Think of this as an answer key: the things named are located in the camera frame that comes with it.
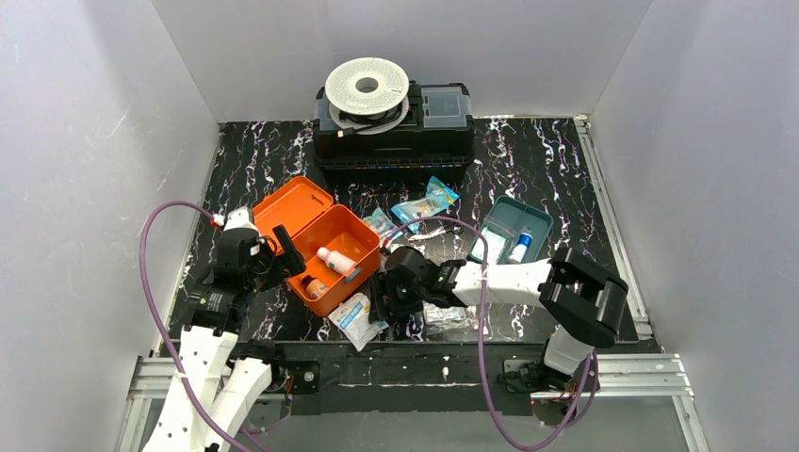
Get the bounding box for brown medicine bottle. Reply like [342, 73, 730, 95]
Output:
[301, 275, 329, 300]

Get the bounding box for white medicine bottle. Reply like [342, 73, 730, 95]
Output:
[317, 247, 356, 275]

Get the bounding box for orange medicine box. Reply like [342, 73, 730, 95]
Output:
[253, 176, 381, 317]

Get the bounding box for clear bag with teal packet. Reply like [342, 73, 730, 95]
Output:
[423, 303, 468, 329]

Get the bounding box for white blue medicine sachet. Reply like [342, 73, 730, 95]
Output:
[328, 292, 388, 352]

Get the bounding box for teal bandage packet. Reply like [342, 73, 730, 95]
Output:
[468, 227, 511, 264]

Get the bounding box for small blue capped bottle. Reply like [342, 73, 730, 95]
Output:
[508, 232, 532, 264]

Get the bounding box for teal divided tray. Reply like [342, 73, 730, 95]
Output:
[479, 196, 554, 265]

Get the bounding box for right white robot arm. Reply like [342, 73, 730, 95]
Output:
[369, 246, 628, 391]

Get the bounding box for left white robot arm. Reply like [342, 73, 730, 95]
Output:
[143, 207, 306, 451]

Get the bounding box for small teal packet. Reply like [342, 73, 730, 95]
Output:
[362, 207, 402, 240]

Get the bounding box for small scissors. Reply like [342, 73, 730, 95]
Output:
[408, 223, 463, 242]

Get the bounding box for blue cotton swab packet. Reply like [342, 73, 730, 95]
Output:
[391, 176, 460, 223]

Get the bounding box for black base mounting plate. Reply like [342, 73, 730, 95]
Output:
[264, 341, 544, 415]

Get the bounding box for black plastic toolbox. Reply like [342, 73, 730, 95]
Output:
[312, 82, 476, 186]

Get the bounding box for white filament spool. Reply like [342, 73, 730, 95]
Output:
[324, 57, 411, 138]

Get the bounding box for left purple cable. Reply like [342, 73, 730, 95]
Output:
[138, 201, 276, 452]

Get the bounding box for purple cable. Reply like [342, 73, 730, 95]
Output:
[381, 216, 600, 452]
[138, 201, 276, 452]

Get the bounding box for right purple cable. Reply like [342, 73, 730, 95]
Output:
[381, 216, 600, 452]

